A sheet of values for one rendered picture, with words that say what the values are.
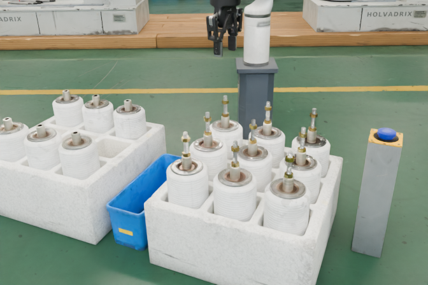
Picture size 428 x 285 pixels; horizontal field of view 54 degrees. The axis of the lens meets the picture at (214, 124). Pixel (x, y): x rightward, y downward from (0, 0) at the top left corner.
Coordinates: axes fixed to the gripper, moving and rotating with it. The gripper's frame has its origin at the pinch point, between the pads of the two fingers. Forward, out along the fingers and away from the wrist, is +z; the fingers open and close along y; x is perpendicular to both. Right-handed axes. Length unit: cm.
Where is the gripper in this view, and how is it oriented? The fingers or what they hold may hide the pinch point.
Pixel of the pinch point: (225, 48)
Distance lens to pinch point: 108.6
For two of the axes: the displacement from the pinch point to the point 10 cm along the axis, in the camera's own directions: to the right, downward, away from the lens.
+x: 8.4, 2.2, -4.9
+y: -5.4, 3.7, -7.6
